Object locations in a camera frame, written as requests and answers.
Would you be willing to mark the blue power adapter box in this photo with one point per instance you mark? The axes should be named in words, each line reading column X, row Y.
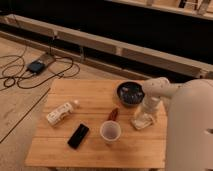
column 35, row 67

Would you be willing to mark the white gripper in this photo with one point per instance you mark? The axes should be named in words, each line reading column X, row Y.
column 149, row 105

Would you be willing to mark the black rectangular phone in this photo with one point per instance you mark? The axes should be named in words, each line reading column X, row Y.
column 78, row 136

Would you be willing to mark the wooden table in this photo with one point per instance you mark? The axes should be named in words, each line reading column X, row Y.
column 134, row 149

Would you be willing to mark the small brown object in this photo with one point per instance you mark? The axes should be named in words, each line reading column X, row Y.
column 113, row 115

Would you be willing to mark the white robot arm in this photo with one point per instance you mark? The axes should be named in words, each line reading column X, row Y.
column 189, row 140

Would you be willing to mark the white paper cup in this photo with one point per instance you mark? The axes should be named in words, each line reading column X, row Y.
column 110, row 131

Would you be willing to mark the white sponge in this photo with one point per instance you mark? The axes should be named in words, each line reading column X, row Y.
column 141, row 125

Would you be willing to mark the dark ceramic bowl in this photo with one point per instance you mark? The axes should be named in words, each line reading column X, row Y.
column 130, row 93

